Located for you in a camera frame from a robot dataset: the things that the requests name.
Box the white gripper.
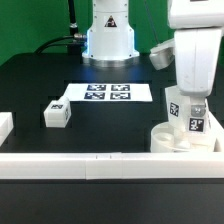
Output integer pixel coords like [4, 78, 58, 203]
[174, 28, 222, 117]

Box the white round stool seat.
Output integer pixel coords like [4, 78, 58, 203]
[150, 122, 216, 153]

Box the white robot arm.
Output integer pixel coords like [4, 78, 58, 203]
[168, 0, 224, 117]

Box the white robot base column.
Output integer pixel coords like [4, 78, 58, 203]
[82, 0, 139, 68]

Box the white right fence bar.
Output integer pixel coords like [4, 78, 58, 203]
[209, 113, 224, 153]

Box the white front fence bar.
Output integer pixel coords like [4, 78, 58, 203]
[0, 152, 224, 180]

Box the white sheet with tags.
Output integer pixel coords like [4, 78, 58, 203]
[64, 83, 153, 102]

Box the black cable at base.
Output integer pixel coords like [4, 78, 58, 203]
[34, 33, 88, 54]

